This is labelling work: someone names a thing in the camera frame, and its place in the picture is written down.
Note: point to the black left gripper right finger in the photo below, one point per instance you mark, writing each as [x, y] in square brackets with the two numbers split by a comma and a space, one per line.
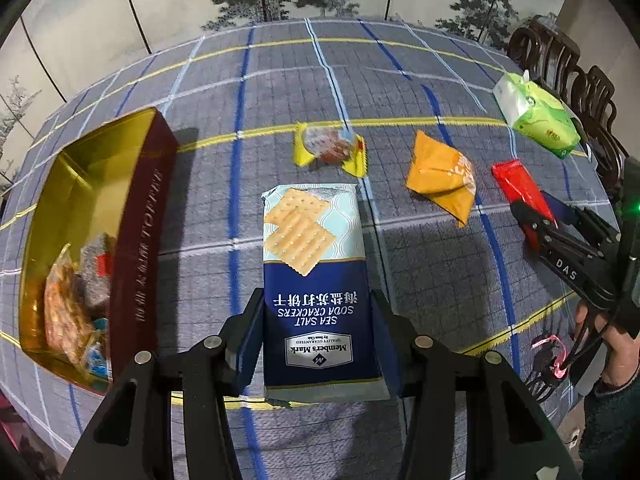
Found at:
[508, 436]

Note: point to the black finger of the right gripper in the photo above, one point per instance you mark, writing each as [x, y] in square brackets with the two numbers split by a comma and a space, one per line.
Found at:
[581, 246]

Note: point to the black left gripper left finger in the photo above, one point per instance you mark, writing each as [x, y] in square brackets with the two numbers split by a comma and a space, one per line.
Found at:
[129, 437]

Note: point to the small blue candy packet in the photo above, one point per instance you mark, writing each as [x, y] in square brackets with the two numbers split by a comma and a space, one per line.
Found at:
[95, 362]

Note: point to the red snack packet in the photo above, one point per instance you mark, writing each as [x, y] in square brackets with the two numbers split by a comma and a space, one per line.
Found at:
[517, 184]

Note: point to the clear orange cracker snack bag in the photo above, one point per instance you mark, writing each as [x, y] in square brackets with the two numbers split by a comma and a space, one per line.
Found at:
[68, 328]

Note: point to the orange snack packet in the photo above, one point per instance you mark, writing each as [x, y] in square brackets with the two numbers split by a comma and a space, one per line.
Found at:
[443, 175]

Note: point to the black sesame snack packet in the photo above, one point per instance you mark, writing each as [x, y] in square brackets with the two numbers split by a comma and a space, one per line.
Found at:
[96, 269]

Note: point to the blue soda crackers pack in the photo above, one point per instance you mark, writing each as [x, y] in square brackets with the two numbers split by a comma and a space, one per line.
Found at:
[318, 336]

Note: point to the yellow-edged clear snack packet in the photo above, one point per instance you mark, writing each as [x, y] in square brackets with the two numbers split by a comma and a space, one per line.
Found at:
[332, 146]

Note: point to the person's right hand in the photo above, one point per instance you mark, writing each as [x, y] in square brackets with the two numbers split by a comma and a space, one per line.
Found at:
[622, 363]

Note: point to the green tissue pack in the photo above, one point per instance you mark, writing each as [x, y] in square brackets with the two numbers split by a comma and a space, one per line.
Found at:
[535, 113]

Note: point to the gold and maroon toffee tin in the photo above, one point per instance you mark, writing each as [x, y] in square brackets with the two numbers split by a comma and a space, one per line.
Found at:
[113, 180]

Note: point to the dark wooden chair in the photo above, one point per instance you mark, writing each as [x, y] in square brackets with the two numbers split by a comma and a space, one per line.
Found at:
[552, 58]

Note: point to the blue plaid tablecloth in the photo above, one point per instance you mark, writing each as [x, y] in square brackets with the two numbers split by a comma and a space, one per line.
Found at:
[233, 99]

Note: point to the painted folding screen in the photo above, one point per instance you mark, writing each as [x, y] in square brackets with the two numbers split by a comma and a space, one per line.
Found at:
[51, 49]

